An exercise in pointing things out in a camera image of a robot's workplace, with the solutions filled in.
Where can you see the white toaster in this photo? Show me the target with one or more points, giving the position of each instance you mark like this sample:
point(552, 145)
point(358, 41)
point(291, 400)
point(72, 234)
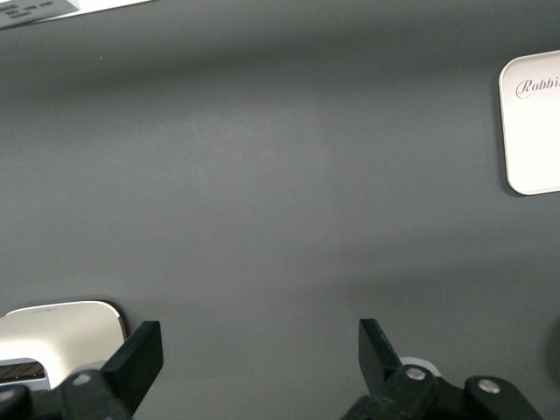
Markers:
point(57, 337)

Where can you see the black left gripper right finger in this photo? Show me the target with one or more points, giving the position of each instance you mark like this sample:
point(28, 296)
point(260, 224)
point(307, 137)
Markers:
point(378, 363)

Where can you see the white table edge strip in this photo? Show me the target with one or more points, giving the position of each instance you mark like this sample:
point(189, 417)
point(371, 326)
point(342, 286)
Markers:
point(44, 13)

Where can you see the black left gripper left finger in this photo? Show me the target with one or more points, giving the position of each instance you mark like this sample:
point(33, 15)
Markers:
point(131, 367)

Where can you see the dark grey table mat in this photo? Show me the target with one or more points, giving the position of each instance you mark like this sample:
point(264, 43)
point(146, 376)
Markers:
point(262, 175)

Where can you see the beige rabbit print tray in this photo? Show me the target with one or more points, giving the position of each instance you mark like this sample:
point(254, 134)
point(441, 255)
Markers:
point(534, 140)

